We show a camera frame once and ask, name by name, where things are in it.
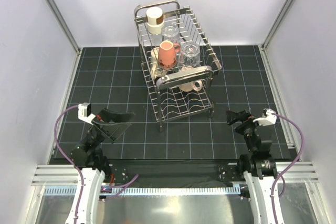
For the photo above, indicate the white slotted cable duct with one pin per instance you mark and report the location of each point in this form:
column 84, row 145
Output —
column 70, row 191

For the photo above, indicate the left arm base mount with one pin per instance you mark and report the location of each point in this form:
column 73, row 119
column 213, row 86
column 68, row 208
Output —
column 118, row 175

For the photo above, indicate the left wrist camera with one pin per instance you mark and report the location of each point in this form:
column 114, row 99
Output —
column 84, row 112

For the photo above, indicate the pink mug with handle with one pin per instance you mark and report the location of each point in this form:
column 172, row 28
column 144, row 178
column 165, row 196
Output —
column 190, row 86

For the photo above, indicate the steel wire dish rack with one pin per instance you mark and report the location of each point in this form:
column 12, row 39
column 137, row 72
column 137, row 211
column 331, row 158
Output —
column 178, row 82

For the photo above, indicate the clear plastic cup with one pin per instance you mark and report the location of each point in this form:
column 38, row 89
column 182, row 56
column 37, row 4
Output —
column 190, row 55
column 171, row 33

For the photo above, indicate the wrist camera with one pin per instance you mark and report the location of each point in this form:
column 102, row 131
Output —
column 84, row 112
column 268, row 118

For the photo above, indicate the cream floral painted mug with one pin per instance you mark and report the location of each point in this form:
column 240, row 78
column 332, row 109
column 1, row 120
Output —
column 155, row 68

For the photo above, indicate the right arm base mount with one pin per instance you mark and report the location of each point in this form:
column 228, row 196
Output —
column 228, row 172

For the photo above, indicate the black grid mat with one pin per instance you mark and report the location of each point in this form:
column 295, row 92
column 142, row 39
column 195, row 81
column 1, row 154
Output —
column 191, row 125

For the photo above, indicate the aluminium frame rail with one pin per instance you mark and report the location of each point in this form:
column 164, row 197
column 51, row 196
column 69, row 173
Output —
column 67, row 175

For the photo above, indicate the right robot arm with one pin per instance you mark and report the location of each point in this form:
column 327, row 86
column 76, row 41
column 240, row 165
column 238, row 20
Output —
column 258, row 167

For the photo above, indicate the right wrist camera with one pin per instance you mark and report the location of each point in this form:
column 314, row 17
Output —
column 268, row 118

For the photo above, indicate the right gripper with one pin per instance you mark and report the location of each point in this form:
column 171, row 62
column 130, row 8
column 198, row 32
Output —
column 232, row 117

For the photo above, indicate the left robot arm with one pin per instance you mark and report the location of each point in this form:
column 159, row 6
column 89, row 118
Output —
column 88, row 159

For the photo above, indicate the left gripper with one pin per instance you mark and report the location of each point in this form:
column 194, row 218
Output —
column 111, row 131

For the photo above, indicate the brown metal-lined cup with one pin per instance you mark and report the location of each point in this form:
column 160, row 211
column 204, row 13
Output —
column 155, row 20

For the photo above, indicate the coral mug white interior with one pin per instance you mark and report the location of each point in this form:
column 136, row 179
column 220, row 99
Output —
column 167, row 54

